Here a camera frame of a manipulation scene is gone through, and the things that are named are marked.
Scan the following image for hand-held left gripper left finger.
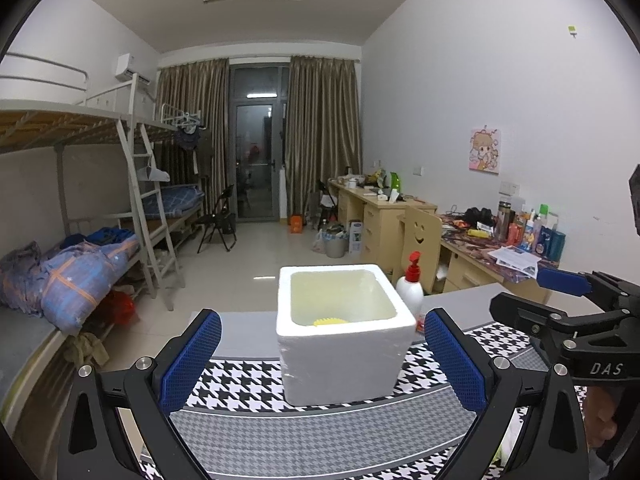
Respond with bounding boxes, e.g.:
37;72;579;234
55;308;223;480

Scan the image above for dark hanging clothes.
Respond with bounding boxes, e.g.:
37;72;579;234
172;124;211;177

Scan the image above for group of toiletry bottles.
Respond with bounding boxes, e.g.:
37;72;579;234
495;200;567;262

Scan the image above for blue orange plaid quilt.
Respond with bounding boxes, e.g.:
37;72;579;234
0;240;142;337

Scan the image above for olive cloth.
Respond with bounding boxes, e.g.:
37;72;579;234
65;332;110;369

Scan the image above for person's right hand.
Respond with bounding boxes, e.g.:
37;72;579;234
583;384;622;462

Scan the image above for pink cartoon wall poster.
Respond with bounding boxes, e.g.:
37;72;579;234
468;127;502;175

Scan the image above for houndstooth table mat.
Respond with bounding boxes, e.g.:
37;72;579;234
115;322;592;480

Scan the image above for grey bucket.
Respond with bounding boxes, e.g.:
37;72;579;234
322;230;349;257

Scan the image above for brown curtain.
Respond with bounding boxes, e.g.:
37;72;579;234
285;55;362;222
156;57;231;222

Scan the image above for white metal bunk bed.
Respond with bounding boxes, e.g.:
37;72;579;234
132;72;209;242
0;52;187;461

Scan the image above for white air conditioner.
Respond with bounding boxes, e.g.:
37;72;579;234
115;53;152;85

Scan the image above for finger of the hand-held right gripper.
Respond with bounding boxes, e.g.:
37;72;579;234
536;266;640;311
489;291;622;356

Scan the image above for red bag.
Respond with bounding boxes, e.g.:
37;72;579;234
102;290;137;331

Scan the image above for printed paper sheets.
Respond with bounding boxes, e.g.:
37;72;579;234
487;245;542;276

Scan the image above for wooden chair smiley cutout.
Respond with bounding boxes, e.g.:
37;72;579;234
395;205;444;294

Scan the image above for blue plaid bedding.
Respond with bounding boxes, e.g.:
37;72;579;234
159;183;205;216

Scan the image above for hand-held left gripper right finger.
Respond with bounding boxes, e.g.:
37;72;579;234
423;307;592;480

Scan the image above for glass balcony door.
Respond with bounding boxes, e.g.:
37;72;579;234
227;65;291;224

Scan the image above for blue folded clothes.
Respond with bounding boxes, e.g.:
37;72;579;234
85;227;139;246

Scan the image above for light wooden desk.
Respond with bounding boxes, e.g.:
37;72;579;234
439;215;562;307
327;179;439;267

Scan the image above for white pump bottle red cap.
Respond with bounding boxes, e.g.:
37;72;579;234
396;251;425;312

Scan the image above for white foam box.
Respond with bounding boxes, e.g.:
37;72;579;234
276;262;417;407

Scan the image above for white clothes hanger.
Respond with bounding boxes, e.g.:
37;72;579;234
137;152;171;183

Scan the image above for black folding chair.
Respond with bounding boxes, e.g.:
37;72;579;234
196;185;237;255
317;180;341;222

